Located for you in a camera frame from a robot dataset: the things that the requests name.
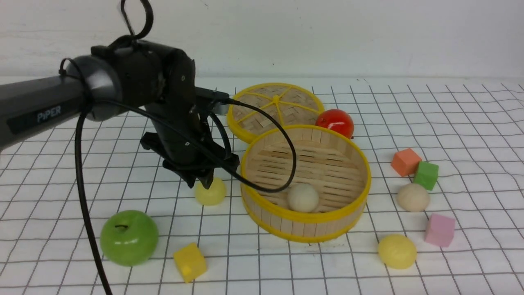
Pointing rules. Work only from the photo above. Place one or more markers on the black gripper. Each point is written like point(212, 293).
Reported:
point(179, 155)

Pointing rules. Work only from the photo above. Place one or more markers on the yellow bun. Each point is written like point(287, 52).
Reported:
point(212, 196)
point(397, 251)

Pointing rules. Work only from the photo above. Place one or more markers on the white bun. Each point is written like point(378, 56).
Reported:
point(413, 197)
point(303, 198)

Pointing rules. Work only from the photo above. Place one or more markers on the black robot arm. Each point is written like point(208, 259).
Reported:
point(117, 77)

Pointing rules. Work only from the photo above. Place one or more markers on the woven bamboo steamer lid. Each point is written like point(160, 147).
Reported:
point(288, 104)

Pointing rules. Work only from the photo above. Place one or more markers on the bamboo steamer tray yellow rim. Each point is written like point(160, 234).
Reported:
point(327, 162)

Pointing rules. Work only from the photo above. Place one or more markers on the yellow cube block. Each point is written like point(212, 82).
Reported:
point(190, 262)

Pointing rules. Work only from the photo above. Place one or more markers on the green apple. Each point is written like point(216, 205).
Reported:
point(129, 238)

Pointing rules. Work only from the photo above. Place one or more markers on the red tomato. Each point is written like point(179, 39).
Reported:
point(338, 121)

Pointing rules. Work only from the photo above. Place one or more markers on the orange cube block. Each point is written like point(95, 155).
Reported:
point(405, 162)

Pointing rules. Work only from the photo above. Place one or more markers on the green cube block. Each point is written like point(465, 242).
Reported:
point(426, 175)

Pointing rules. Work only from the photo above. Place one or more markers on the pink cube block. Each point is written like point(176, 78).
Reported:
point(440, 230)

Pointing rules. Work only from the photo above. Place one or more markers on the white grid tablecloth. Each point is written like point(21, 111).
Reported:
point(444, 215)

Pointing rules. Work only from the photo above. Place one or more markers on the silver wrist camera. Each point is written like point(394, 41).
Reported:
point(211, 101)

